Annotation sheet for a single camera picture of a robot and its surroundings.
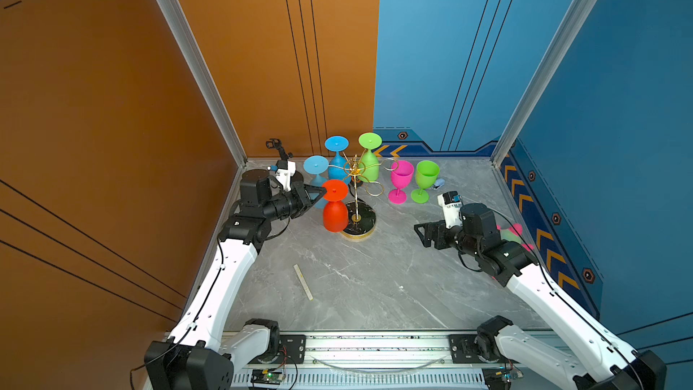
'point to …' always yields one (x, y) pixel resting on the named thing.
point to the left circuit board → (267, 376)
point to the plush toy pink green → (514, 234)
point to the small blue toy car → (439, 181)
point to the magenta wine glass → (401, 173)
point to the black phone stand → (276, 143)
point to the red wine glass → (335, 211)
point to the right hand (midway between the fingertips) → (427, 224)
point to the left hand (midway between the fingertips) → (326, 188)
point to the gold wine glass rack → (362, 216)
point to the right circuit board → (500, 377)
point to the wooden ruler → (303, 281)
